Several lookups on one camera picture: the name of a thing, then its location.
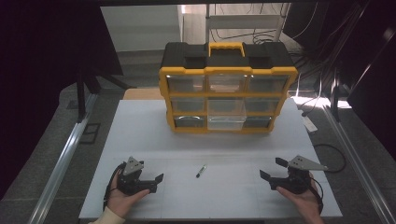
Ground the white power strip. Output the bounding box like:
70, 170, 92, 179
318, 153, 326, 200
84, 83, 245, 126
301, 115, 318, 133

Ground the black metal stand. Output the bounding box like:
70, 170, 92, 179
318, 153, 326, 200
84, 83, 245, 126
75, 65, 136, 124

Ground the person's left hand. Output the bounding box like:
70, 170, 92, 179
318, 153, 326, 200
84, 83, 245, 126
106, 169, 151, 218

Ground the silver metal rail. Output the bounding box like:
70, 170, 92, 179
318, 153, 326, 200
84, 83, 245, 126
27, 92, 100, 224
321, 104, 396, 224

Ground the yellow and black drawer organizer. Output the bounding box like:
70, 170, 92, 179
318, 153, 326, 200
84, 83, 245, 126
158, 41, 299, 135

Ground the left hand-held gripper cable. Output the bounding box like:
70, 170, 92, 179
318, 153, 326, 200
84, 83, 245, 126
103, 163, 124, 210

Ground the green and black marker pen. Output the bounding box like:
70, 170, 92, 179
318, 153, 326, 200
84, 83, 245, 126
195, 163, 207, 179

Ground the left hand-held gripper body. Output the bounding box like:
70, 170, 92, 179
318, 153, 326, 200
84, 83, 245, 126
116, 156, 158, 196

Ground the black looped cable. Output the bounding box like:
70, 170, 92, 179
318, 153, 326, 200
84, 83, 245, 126
312, 143, 347, 175

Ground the person's right hand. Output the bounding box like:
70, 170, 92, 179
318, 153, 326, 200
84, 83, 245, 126
276, 186, 322, 219

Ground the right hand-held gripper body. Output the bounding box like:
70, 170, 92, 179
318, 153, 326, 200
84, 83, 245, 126
269, 155, 329, 195

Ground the white panel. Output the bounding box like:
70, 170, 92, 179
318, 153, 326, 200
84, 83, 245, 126
99, 4, 184, 53

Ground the right hand-held gripper cable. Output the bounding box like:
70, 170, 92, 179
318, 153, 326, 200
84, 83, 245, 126
308, 175, 325, 215

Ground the pulled-out clear plastic drawer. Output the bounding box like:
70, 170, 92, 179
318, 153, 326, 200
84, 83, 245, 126
206, 98, 248, 132

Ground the white power cable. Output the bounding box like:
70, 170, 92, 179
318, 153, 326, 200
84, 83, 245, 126
294, 70, 325, 118

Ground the tangle of black cables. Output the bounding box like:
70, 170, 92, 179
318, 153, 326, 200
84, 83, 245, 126
210, 27, 302, 45

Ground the hand-held gripper cable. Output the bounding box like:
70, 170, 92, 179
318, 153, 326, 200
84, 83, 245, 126
308, 175, 325, 215
103, 163, 124, 210

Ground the white metal shelf frame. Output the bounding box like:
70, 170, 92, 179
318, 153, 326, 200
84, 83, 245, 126
205, 3, 291, 45

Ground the black rectangular frame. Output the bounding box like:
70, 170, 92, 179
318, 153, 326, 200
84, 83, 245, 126
79, 122, 102, 146

